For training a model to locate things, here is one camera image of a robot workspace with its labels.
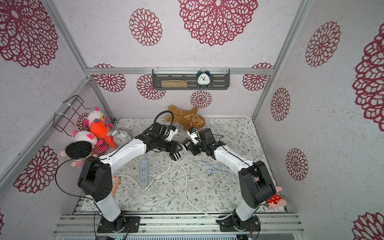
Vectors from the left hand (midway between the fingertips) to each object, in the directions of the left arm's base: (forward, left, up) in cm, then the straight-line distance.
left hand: (177, 147), depth 88 cm
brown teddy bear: (+30, -5, -8) cm, 32 cm away
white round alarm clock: (+10, +38, -3) cm, 40 cm away
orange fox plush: (+10, +46, +6) cm, 48 cm away
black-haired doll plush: (-7, +50, +9) cm, 51 cm away
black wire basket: (+3, +55, +19) cm, 59 cm away
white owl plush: (+19, +53, +7) cm, 57 cm away
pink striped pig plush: (+3, +50, -3) cm, 50 cm away
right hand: (+3, -7, +1) cm, 8 cm away
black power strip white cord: (-5, -2, +1) cm, 5 cm away
